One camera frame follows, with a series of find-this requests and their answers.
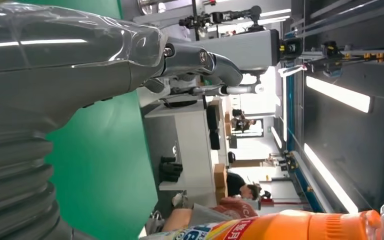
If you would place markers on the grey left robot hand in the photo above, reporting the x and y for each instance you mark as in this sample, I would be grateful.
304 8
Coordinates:
46 66

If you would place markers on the orange plastic bottle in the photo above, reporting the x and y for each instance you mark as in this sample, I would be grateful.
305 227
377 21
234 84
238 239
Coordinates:
294 227

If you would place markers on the green table mat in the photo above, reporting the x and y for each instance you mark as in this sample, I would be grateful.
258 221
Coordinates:
102 165

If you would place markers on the white workbench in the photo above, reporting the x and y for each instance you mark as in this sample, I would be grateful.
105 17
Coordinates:
192 149

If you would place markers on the person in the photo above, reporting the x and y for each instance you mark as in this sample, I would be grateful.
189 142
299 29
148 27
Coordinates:
241 125
238 208
208 215
235 184

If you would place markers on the brown cardboard box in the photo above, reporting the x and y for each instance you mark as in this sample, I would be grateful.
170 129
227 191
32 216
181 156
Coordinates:
220 175

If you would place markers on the black overhead gantry trolley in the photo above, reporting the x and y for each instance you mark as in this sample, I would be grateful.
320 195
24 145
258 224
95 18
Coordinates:
331 53

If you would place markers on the white ceiling light strip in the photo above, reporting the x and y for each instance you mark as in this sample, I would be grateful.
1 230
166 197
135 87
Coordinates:
337 94
331 179

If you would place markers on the black camera rig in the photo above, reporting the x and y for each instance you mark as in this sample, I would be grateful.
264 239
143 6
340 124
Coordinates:
231 16

